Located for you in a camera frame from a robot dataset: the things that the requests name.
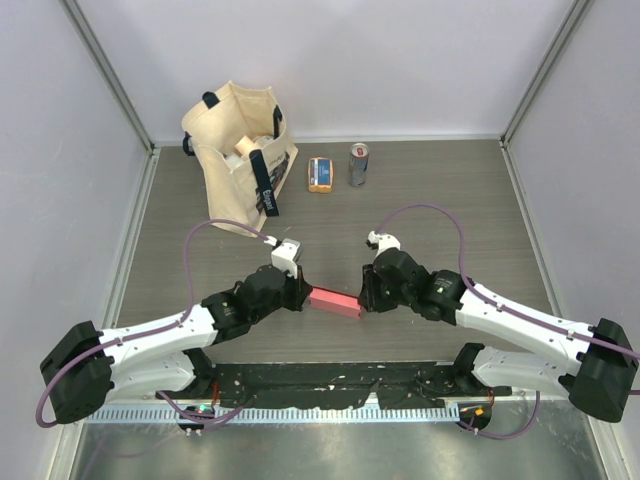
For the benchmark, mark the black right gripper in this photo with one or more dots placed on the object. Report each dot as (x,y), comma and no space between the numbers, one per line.
(369,298)

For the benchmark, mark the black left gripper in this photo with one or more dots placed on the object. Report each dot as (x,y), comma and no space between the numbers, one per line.
(300,288)

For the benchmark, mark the pink paper box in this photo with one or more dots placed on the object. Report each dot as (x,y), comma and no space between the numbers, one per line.
(335,302)

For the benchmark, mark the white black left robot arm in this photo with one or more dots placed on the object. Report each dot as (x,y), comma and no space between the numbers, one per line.
(89,367)

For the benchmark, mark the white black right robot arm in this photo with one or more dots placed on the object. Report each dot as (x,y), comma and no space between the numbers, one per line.
(593,366)

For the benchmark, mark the beige canvas tote bag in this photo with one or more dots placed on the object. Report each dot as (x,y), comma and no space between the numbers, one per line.
(211,130)

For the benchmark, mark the orange sponge blue label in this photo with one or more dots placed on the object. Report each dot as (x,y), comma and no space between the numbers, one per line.
(320,175)

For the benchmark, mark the clear plastic bottle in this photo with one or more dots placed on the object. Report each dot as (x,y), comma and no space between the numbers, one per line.
(235,161)

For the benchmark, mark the silver energy drink can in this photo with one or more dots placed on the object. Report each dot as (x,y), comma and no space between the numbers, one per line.
(358,164)

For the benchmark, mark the round tin with label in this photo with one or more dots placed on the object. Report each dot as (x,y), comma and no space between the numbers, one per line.
(263,141)

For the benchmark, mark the cream lotion bottle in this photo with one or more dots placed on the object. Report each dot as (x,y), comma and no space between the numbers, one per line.
(245,146)

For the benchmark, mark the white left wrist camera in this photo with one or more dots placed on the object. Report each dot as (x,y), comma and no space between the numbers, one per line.
(284,255)

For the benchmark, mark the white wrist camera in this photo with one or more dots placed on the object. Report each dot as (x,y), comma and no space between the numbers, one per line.
(284,255)
(380,242)

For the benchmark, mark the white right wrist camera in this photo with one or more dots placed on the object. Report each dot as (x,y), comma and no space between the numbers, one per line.
(380,242)

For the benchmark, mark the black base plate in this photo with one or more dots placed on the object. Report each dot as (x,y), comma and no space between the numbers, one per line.
(333,386)

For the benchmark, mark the aluminium front rail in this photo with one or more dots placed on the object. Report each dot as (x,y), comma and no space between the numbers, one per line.
(507,369)

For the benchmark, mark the slotted cable duct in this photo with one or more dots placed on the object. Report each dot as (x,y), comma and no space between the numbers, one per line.
(156,413)

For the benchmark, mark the aluminium corner post right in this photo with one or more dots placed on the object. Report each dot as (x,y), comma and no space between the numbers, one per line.
(570,24)

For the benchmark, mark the aluminium corner post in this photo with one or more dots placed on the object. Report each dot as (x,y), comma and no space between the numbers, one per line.
(89,39)
(570,24)

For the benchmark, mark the aluminium corner post left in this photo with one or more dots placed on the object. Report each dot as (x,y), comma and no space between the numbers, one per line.
(89,39)

